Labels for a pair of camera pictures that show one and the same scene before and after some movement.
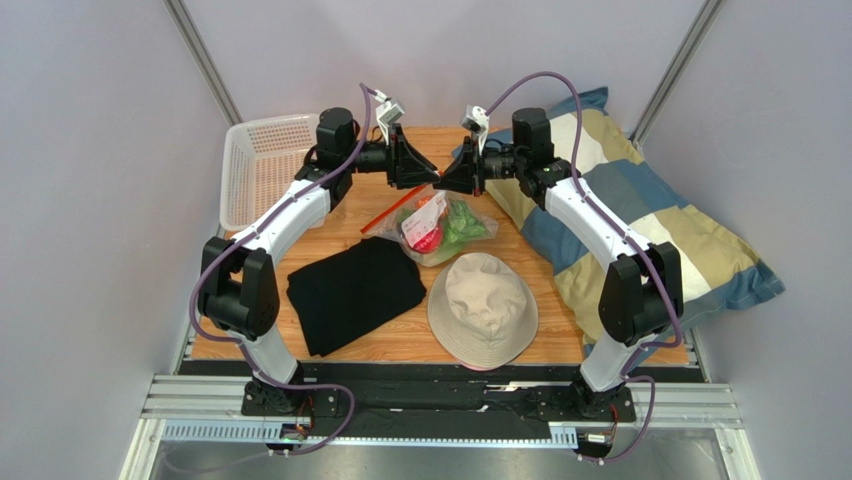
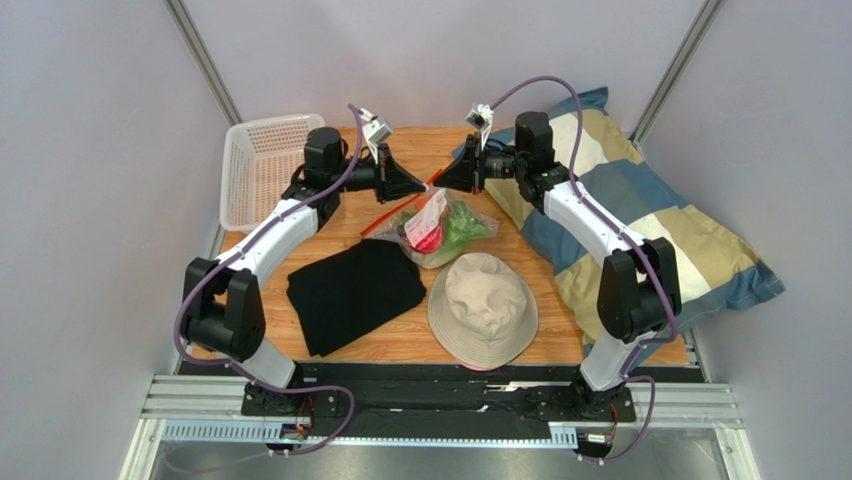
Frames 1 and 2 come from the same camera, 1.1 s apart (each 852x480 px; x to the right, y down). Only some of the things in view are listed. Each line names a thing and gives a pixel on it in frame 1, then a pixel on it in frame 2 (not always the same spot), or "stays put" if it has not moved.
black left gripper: (405, 168) → (392, 181)
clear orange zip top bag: (433, 225) stays put
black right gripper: (477, 165) stays put
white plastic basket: (260, 159) stays put
